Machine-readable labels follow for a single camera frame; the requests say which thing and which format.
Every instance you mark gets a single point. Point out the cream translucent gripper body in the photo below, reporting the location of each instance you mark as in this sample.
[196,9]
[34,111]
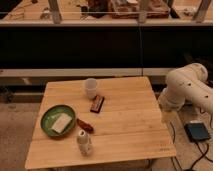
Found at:
[168,116]

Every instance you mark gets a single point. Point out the small clear plastic bottle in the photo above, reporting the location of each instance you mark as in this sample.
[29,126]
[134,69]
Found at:
[84,143]

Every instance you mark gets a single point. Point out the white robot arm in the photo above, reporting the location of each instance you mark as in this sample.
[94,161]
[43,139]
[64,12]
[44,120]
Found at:
[185,83]

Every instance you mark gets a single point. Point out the black box on floor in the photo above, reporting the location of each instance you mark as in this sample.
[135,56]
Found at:
[196,132]

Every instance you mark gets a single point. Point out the wooden folding table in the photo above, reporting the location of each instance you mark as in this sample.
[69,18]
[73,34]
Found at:
[128,127]

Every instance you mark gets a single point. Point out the dark chocolate bar wrapper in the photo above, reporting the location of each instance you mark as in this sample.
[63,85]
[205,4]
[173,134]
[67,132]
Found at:
[97,104]

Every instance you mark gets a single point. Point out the white plastic cup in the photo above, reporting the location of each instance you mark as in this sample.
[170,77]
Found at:
[90,87]

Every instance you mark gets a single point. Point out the brown sausage-shaped item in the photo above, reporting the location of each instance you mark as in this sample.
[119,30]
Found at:
[85,126]

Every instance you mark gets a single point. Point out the white sponge block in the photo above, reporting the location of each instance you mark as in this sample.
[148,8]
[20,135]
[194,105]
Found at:
[61,123]

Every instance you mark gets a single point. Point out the brown tray on shelf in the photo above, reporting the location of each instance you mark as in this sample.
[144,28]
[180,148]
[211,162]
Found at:
[132,8]

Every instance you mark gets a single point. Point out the green round plate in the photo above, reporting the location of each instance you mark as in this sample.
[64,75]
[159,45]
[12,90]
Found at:
[51,116]

